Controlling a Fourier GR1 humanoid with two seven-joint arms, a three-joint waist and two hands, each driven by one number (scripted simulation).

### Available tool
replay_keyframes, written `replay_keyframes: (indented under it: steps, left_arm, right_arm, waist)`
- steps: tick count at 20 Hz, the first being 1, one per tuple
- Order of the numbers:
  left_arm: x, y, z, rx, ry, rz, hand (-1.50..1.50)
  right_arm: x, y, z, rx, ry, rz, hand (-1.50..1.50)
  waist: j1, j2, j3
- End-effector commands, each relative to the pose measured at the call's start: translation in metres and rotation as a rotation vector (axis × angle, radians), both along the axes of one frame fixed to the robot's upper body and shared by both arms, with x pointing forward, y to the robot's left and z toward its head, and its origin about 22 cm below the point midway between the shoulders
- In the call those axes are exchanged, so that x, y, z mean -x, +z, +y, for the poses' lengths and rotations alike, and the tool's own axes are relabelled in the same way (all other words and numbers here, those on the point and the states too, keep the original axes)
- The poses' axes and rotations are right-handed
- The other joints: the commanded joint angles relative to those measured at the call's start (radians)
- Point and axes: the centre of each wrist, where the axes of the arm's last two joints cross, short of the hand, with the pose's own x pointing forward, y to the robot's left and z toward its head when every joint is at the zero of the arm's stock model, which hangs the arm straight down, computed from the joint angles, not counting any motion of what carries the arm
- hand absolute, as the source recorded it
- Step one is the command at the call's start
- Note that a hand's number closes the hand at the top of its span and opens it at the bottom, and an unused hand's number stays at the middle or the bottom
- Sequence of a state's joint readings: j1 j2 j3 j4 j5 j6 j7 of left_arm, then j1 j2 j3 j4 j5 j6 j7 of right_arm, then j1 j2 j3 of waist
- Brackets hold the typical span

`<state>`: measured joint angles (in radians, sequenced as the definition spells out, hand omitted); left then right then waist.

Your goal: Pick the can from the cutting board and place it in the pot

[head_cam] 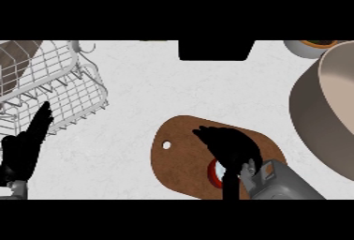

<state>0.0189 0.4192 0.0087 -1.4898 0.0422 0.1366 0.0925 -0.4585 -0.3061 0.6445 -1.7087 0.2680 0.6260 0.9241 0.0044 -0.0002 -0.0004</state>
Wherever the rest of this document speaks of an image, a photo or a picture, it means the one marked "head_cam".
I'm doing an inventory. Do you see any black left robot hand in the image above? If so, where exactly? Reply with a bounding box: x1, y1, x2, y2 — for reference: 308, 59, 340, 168
0, 100, 56, 188

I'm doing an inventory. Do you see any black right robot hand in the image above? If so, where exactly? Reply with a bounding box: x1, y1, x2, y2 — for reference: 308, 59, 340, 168
190, 125, 264, 201

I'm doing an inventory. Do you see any red can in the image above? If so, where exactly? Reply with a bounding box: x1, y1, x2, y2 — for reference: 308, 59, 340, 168
206, 157, 228, 189

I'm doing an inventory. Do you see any brown wooden cutting board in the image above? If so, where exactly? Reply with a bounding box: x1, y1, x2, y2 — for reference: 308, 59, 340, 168
150, 114, 287, 201

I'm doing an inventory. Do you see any large grey-brown pot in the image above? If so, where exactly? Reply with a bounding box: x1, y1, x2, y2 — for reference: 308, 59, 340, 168
287, 40, 354, 182

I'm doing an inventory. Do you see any brown flat object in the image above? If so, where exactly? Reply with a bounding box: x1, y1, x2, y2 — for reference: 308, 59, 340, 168
0, 40, 44, 95

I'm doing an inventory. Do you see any black appliance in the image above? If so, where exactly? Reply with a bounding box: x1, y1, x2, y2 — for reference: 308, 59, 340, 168
177, 40, 255, 62

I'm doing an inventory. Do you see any white bowl with orange rim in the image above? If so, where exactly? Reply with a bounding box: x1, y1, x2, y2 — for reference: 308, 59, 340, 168
281, 40, 339, 60

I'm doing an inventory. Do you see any white wire basket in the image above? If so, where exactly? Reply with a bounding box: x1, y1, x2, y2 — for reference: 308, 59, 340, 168
0, 40, 110, 139

